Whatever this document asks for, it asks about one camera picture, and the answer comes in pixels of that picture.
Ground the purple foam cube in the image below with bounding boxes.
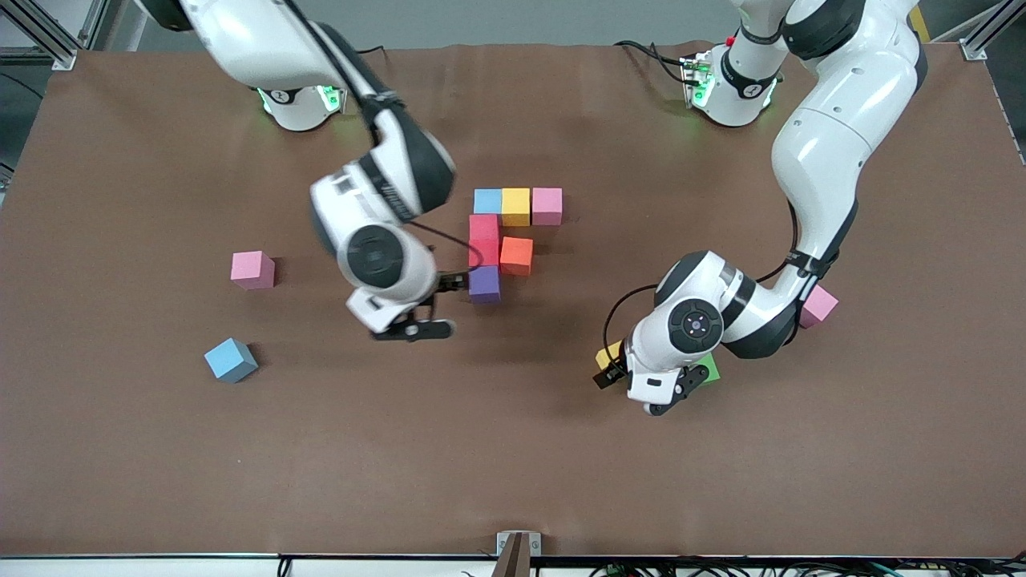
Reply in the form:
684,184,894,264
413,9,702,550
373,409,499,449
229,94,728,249
468,266,503,305

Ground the orange foam cube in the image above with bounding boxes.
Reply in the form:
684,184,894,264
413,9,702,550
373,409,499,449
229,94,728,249
500,236,535,276

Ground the pink foam cube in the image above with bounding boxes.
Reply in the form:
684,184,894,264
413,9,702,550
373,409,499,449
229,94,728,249
802,284,839,329
531,188,563,227
231,251,276,290

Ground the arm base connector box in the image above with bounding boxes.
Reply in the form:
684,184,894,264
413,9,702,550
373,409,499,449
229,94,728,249
680,50,716,109

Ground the large table cover mat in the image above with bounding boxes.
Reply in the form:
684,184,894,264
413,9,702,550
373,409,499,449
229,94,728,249
0,42,1026,558

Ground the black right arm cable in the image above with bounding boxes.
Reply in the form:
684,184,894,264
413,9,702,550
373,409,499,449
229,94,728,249
285,0,486,281

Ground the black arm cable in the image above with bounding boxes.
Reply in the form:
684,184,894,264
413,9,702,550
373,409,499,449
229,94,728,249
285,0,486,281
603,200,802,361

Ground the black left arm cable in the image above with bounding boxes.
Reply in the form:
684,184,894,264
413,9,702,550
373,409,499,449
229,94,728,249
603,200,802,361

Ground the metal table edge bracket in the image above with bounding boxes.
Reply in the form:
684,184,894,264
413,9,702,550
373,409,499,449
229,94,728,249
495,531,543,577

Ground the black base cable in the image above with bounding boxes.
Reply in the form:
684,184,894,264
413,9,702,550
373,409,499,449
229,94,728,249
614,40,690,83

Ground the aluminium frame post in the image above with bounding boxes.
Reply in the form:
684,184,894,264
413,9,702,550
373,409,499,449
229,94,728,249
0,0,109,71
958,0,1026,61

